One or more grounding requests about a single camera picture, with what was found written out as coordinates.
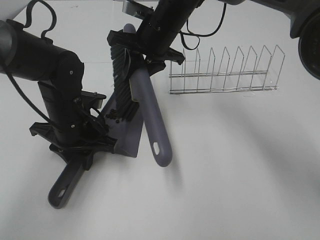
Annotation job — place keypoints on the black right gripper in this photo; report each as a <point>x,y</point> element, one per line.
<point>153,39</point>

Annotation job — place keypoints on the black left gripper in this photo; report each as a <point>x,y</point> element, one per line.
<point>76,133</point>

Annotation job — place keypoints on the grey plastic dustpan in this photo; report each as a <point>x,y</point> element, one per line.
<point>128,135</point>

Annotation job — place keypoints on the pile of coffee beans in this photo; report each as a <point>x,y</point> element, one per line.
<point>113,115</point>

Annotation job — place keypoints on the grey hand brush black bristles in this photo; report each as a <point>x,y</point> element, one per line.
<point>134,92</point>

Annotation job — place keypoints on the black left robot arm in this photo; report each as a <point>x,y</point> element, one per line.
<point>57,71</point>

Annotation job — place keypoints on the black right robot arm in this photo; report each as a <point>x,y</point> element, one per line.
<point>303,17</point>

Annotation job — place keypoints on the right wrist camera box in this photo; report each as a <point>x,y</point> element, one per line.
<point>135,9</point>

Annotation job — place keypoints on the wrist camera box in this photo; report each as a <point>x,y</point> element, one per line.
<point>135,9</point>
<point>92,99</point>

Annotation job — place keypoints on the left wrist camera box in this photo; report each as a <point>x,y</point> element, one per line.
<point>92,99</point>

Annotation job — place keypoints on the chrome wire dish rack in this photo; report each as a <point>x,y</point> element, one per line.
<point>243,71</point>

